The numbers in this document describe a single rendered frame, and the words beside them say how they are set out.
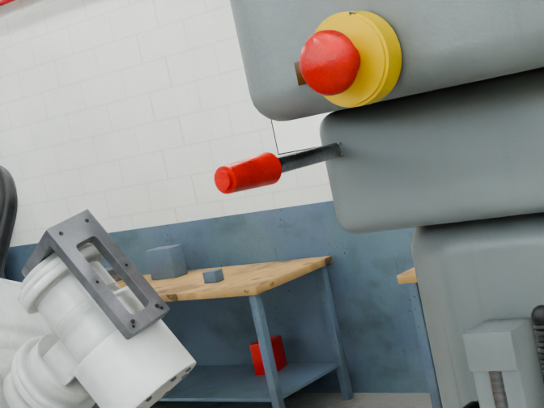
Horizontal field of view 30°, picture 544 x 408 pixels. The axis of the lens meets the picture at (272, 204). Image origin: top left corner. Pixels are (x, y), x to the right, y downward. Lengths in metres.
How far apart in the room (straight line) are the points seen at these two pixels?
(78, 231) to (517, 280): 0.33
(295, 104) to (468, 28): 0.14
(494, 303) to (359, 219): 0.12
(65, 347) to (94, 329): 0.03
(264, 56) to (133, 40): 6.29
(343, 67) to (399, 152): 0.17
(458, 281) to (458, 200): 0.08
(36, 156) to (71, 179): 0.40
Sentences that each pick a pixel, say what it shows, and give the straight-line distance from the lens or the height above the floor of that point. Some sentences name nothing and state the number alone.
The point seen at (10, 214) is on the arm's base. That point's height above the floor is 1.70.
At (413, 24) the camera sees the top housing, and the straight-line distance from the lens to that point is 0.64.
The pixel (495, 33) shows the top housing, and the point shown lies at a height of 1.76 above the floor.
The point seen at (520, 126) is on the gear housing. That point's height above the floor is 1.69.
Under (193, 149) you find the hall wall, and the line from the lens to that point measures 6.74.
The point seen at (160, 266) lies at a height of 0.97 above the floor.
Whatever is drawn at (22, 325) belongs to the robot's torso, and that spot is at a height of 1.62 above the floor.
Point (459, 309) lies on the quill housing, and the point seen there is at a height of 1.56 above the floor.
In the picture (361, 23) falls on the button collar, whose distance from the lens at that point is 0.64.
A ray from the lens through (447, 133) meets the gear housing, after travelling 0.75.
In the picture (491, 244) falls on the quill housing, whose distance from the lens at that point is 0.79.
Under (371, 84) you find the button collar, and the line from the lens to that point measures 0.64.
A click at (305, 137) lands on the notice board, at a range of 6.16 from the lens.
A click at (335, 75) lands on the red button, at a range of 0.62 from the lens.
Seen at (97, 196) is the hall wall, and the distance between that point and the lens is 7.46.
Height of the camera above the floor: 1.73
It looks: 4 degrees down
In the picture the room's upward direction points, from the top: 12 degrees counter-clockwise
